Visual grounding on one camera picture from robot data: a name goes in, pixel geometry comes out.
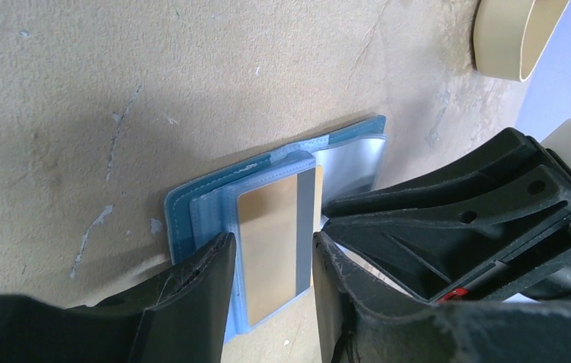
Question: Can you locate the blue card holder wallet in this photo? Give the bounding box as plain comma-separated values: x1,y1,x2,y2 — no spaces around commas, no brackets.
164,116,386,341

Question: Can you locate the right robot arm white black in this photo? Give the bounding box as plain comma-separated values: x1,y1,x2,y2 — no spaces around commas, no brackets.
324,119,571,303

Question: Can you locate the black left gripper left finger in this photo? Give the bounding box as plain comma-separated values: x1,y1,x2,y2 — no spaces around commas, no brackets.
0,233,236,362

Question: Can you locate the gold credit card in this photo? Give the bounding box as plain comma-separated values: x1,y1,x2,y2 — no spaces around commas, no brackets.
237,166,323,327

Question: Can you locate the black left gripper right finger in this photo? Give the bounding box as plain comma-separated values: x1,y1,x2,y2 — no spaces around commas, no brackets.
312,232,571,362

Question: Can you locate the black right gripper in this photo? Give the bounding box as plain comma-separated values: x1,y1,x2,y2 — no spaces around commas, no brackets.
323,128,571,303

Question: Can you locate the beige oval card tray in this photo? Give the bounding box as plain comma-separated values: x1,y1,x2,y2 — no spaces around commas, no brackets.
473,0,569,82

